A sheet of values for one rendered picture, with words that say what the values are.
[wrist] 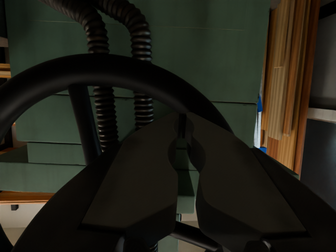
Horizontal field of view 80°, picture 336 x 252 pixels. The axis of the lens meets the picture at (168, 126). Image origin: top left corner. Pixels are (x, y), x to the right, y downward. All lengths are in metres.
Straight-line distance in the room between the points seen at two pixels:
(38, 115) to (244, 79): 0.37
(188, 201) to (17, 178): 0.33
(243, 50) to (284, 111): 1.45
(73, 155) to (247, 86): 0.34
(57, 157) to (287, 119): 1.62
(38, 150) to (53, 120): 0.07
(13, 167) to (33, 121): 0.10
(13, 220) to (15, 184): 3.32
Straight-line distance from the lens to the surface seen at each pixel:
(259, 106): 1.29
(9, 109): 0.22
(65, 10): 0.28
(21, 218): 3.76
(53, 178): 0.45
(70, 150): 0.42
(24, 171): 0.48
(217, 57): 0.37
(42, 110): 0.43
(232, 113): 0.38
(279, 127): 1.81
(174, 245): 0.35
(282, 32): 1.80
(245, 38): 0.39
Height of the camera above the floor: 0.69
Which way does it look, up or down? 10 degrees up
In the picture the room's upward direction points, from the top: 177 degrees counter-clockwise
